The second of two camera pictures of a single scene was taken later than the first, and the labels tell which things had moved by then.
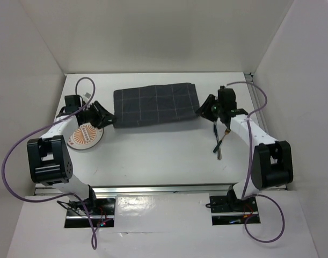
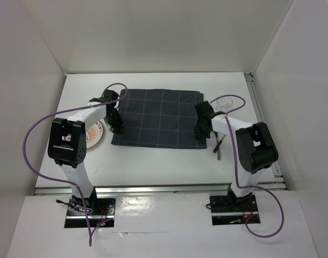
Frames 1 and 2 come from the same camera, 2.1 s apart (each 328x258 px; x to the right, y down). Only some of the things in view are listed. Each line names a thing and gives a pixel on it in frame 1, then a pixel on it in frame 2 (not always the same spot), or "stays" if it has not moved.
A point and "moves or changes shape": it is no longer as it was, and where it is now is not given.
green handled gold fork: (227, 131) stays
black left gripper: (100, 115) -> (118, 124)
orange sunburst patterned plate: (85, 137) stays
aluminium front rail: (180, 189) stays
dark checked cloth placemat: (143, 106) moves or changes shape
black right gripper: (204, 109) -> (199, 134)
